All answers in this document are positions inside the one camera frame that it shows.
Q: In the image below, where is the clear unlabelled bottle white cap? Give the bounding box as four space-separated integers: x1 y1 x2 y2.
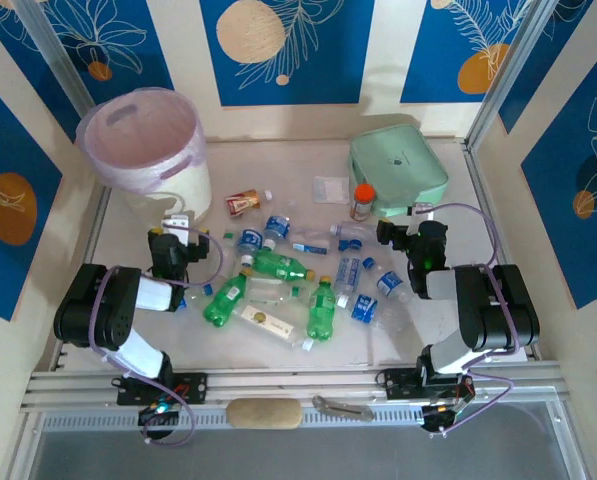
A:
329 219 382 240

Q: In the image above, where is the clear unlabelled bottle blue cap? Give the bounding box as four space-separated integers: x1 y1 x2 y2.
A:
180 281 217 314

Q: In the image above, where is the tall blue label bottle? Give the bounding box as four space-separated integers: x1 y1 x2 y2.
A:
335 238 365 299

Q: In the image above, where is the green plastic bottle yellow cap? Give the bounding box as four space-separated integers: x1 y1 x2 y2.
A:
303 274 339 344
251 249 317 282
201 267 255 329

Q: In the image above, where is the blue label bottle white cap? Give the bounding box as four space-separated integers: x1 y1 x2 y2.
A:
235 214 267 266
261 198 299 251
336 292 404 334

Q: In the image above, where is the white ribbed waste bin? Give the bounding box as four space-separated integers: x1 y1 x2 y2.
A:
77 89 213 225

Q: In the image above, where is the purple plastic bin liner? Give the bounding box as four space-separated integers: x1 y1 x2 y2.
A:
75 87 208 194

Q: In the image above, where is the orange lid jar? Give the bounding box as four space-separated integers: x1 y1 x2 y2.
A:
350 183 377 222

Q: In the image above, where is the red label plastic bottle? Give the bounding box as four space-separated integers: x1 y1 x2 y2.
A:
223 188 274 220

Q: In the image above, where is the clear face mask packet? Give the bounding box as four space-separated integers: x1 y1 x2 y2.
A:
312 175 352 205

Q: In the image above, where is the green plastic container lid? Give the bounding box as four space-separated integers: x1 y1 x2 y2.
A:
347 123 451 217

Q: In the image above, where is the clear flat bottle blue cap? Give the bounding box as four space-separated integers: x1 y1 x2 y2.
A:
290 227 353 256

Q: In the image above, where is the clear bottle green cap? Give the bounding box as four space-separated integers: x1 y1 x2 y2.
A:
245 277 304 307

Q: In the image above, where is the clear bottle white logo label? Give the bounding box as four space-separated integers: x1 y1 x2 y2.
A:
230 299 317 352

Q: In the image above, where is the beige oblong pad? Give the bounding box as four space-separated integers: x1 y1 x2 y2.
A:
226 398 303 431

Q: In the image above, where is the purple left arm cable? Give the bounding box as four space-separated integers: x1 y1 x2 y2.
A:
88 227 225 448

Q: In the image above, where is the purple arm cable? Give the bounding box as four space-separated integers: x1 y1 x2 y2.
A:
88 227 225 448
425 202 522 436

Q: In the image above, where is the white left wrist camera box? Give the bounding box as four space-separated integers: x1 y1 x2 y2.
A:
161 213 192 242

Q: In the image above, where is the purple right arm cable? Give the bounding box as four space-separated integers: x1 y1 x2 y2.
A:
425 202 522 436

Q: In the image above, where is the aluminium table side rail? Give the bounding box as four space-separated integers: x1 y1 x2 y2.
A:
47 187 112 371
462 142 542 361

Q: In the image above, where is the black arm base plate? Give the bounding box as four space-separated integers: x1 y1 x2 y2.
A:
111 372 209 427
376 367 478 434

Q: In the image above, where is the blue floral wall poster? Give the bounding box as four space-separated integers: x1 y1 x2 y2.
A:
0 0 83 144
30 0 175 94
0 72 64 322
497 0 597 135
400 0 594 105
200 0 377 107
520 47 597 310

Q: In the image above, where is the aluminium frame rail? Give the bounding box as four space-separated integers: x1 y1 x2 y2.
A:
20 362 572 416

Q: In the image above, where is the grey slotted cable duct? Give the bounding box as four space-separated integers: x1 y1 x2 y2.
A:
40 403 564 432

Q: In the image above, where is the flat metal bracket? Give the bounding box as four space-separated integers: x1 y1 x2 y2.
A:
311 394 375 422

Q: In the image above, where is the aluminium frame post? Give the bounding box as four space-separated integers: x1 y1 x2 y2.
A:
13 0 100 111
465 0 594 151

